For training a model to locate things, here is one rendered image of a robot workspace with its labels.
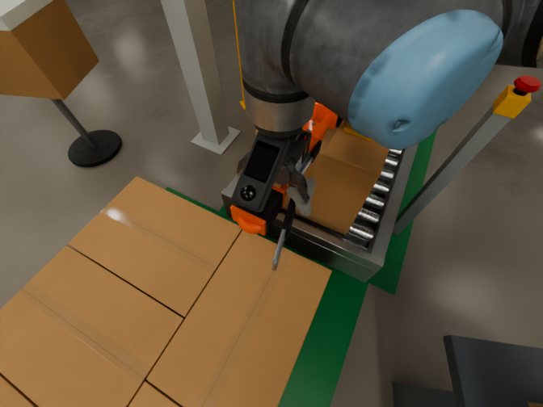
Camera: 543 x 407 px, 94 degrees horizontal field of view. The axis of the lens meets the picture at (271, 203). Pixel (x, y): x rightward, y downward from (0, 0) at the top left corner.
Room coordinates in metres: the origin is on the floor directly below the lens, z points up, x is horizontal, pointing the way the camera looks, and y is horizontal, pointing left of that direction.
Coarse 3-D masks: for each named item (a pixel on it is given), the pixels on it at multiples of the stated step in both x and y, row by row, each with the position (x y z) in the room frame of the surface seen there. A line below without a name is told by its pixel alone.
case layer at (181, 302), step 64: (128, 192) 0.67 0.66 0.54; (64, 256) 0.36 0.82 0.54; (128, 256) 0.36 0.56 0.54; (192, 256) 0.36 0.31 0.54; (256, 256) 0.36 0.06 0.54; (0, 320) 0.13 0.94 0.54; (64, 320) 0.13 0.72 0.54; (128, 320) 0.13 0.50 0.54; (192, 320) 0.13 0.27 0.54; (256, 320) 0.13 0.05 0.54; (0, 384) -0.05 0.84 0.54; (64, 384) -0.05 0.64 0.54; (128, 384) -0.05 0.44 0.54; (192, 384) -0.05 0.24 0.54; (256, 384) -0.05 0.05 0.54
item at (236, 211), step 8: (272, 192) 0.28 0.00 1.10; (280, 192) 0.28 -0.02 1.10; (272, 200) 0.26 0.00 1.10; (280, 200) 0.27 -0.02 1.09; (232, 208) 0.24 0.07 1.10; (240, 208) 0.24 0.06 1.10; (264, 208) 0.24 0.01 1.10; (272, 208) 0.24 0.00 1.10; (280, 208) 0.27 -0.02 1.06; (248, 216) 0.23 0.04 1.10; (256, 216) 0.23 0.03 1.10; (264, 216) 0.23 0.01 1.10; (272, 216) 0.24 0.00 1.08; (264, 224) 0.21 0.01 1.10; (264, 232) 0.21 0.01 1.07
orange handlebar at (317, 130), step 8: (312, 120) 0.50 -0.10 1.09; (328, 120) 0.50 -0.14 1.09; (304, 128) 0.47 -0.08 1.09; (312, 128) 0.47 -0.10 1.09; (320, 128) 0.47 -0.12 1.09; (312, 136) 0.44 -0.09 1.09; (320, 136) 0.44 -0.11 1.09; (312, 144) 0.42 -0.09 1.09; (240, 216) 0.23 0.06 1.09; (240, 224) 0.22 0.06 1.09; (248, 224) 0.22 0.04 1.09; (256, 224) 0.22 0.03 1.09; (248, 232) 0.21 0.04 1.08; (256, 232) 0.21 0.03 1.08
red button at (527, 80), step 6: (516, 78) 0.77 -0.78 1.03; (522, 78) 0.76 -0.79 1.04; (528, 78) 0.76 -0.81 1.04; (534, 78) 0.76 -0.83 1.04; (516, 84) 0.75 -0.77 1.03; (522, 84) 0.74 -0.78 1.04; (528, 84) 0.73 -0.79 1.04; (534, 84) 0.73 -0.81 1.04; (540, 84) 0.73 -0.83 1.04; (516, 90) 0.74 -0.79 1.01; (522, 90) 0.73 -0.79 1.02; (528, 90) 0.72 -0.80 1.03; (534, 90) 0.71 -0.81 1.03
